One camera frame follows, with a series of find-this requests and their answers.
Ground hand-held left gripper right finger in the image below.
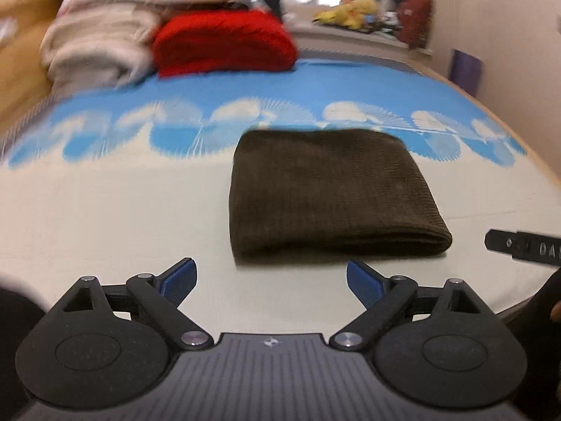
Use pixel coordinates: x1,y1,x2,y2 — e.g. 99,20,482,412
329,260,484,352

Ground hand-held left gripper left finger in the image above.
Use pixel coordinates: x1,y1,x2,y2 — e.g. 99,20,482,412
63,257,215,352

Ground brown corduroy pants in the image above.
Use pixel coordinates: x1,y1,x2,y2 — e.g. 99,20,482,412
229,128,453,260

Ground blue and white printed bedsheet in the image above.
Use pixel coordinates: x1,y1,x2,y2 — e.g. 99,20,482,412
0,50,561,316

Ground purple box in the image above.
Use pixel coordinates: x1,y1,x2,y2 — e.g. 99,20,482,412
450,49,483,94

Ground folded red blanket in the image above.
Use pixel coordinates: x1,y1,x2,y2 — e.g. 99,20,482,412
152,9,299,78

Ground white windowsill ledge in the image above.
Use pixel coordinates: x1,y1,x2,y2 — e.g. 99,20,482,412
287,24,435,61

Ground folded beige blanket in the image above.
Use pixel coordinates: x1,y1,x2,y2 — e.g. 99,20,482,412
39,5,164,94

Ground red bag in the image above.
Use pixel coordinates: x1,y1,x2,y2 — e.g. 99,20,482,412
396,0,433,50

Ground yellow bear plush toy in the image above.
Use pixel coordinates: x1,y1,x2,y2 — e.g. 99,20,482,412
313,0,379,29

